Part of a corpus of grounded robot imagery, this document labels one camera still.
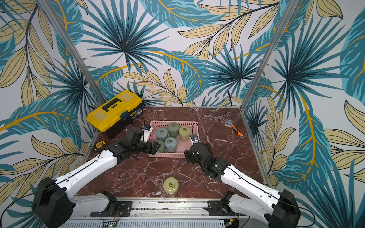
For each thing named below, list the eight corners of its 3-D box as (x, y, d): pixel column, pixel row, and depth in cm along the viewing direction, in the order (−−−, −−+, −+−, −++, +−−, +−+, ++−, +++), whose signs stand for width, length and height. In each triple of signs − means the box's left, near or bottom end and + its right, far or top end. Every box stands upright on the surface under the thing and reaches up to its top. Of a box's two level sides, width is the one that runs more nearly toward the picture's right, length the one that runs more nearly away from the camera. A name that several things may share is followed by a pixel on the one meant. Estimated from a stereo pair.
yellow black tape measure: (95, 150, 96) (93, 148, 93) (99, 143, 100) (96, 140, 97) (105, 151, 96) (102, 148, 93) (108, 143, 100) (105, 140, 97)
